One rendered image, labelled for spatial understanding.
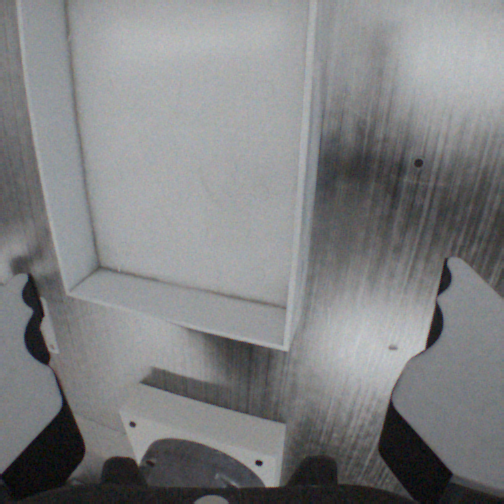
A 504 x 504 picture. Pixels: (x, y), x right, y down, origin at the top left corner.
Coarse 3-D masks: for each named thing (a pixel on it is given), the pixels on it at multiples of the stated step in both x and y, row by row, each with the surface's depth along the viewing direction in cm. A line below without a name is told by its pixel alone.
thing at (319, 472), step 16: (112, 464) 6; (128, 464) 6; (304, 464) 6; (320, 464) 6; (336, 464) 6; (112, 480) 5; (128, 480) 5; (144, 480) 5; (304, 480) 5; (320, 480) 5; (336, 480) 5; (32, 496) 5; (48, 496) 5; (64, 496) 5; (80, 496) 5; (96, 496) 5; (112, 496) 5; (128, 496) 5; (144, 496) 5; (160, 496) 5; (176, 496) 5; (192, 496) 5; (208, 496) 5; (224, 496) 5; (240, 496) 5; (256, 496) 5; (272, 496) 5; (288, 496) 5; (304, 496) 5; (320, 496) 5; (336, 496) 5; (352, 496) 5; (368, 496) 5; (384, 496) 5; (400, 496) 5
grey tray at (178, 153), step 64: (64, 0) 26; (128, 0) 24; (192, 0) 23; (256, 0) 22; (320, 0) 18; (64, 64) 27; (128, 64) 27; (192, 64) 25; (256, 64) 24; (320, 64) 21; (64, 128) 29; (128, 128) 29; (192, 128) 28; (256, 128) 26; (320, 128) 25; (64, 192) 31; (128, 192) 32; (192, 192) 30; (256, 192) 28; (64, 256) 32; (128, 256) 35; (192, 256) 33; (256, 256) 31; (192, 320) 30; (256, 320) 31
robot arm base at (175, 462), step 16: (160, 448) 39; (176, 448) 38; (192, 448) 38; (208, 448) 38; (144, 464) 40; (160, 464) 38; (176, 464) 37; (192, 464) 37; (208, 464) 37; (224, 464) 37; (240, 464) 38; (160, 480) 36; (176, 480) 36; (192, 480) 36; (208, 480) 36; (224, 480) 36; (240, 480) 37; (256, 480) 38
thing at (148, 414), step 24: (120, 408) 41; (144, 408) 41; (168, 408) 41; (192, 408) 41; (216, 408) 41; (144, 432) 41; (168, 432) 40; (192, 432) 39; (216, 432) 39; (240, 432) 39; (264, 432) 39; (240, 456) 38; (264, 456) 36; (264, 480) 39
